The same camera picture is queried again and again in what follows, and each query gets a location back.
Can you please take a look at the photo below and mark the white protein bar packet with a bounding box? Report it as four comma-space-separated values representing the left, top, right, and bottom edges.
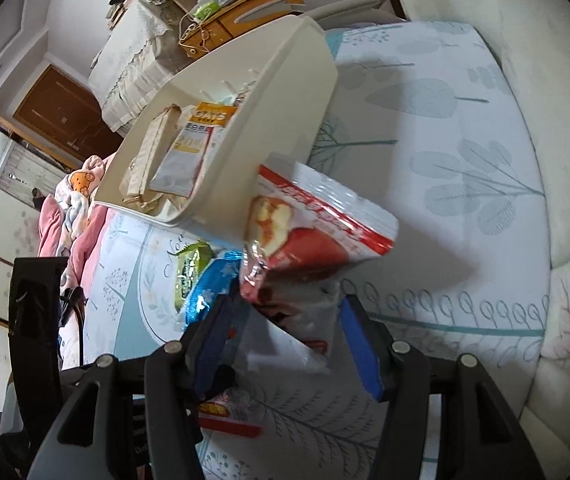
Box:
150, 122, 216, 196

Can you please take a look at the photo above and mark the white lace cloth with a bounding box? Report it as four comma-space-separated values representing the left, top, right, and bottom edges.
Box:
88, 0, 196, 136

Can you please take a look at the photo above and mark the tree print tablecloth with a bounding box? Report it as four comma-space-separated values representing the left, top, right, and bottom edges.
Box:
72, 20, 550, 480

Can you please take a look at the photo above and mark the red yellow snack packet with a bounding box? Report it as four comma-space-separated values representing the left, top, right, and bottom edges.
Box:
197, 395, 263, 438

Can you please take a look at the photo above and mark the blue snack packet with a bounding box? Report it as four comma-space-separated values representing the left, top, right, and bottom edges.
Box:
177, 250, 243, 331

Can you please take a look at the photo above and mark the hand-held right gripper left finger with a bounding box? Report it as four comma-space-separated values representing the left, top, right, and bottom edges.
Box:
25, 295, 240, 480

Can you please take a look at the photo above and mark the white cable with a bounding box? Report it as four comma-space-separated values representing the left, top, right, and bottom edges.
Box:
177, 10, 216, 58

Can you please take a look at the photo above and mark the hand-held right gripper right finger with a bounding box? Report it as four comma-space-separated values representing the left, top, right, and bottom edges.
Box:
340, 295, 548, 480

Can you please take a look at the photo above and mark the wooden frame glass cabinet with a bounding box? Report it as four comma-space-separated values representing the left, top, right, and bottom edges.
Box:
0, 110, 81, 211

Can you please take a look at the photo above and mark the wooden door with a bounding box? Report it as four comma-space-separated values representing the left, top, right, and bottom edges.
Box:
12, 65, 123, 163

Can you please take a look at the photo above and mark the pink blanket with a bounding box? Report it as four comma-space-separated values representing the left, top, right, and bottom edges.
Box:
38, 155, 121, 371

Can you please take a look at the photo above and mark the clear oat cluster packet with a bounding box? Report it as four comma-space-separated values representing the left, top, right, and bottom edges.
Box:
125, 192, 191, 218

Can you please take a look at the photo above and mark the beige biscuit packet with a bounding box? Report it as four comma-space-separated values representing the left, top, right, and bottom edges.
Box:
120, 104, 182, 206

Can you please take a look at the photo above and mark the white plastic bin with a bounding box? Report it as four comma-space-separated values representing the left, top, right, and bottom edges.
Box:
92, 14, 340, 251

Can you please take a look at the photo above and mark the green snack packet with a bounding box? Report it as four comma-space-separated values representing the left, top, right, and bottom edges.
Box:
172, 240, 214, 311

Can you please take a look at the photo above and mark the wooden desk with drawers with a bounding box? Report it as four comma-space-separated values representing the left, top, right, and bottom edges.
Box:
125, 0, 306, 53

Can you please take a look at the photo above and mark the cartoon print blanket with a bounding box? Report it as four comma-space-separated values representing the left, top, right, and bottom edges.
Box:
55, 167, 106, 261

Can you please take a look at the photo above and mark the green tissue packet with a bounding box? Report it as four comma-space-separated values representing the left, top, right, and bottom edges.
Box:
192, 0, 241, 23

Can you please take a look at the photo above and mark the red apple print snack packet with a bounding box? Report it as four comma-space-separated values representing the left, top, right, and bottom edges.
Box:
237, 152, 400, 376

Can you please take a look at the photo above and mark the floral fabric cover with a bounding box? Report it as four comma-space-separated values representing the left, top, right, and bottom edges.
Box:
138, 0, 178, 36

